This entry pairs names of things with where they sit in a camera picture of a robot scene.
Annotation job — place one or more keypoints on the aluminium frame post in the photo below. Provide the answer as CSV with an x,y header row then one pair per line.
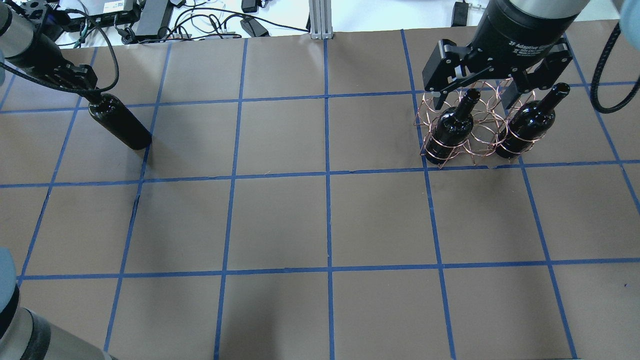
x,y
320,16

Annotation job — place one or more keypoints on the black power brick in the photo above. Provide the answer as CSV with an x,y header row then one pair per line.
x,y
154,20

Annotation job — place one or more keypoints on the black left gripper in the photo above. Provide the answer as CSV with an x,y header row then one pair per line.
x,y
41,55

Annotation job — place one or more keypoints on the copper wire wine basket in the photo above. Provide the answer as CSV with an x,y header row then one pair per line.
x,y
490,116

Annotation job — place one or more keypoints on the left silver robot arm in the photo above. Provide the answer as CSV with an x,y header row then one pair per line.
x,y
25,46

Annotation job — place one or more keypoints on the dark wine bottle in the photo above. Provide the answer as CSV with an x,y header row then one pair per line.
x,y
452,129
114,116

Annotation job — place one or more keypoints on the dark wine bottle in basket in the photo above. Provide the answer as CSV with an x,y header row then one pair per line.
x,y
452,129

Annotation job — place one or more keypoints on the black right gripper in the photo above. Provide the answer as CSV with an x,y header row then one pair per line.
x,y
517,35

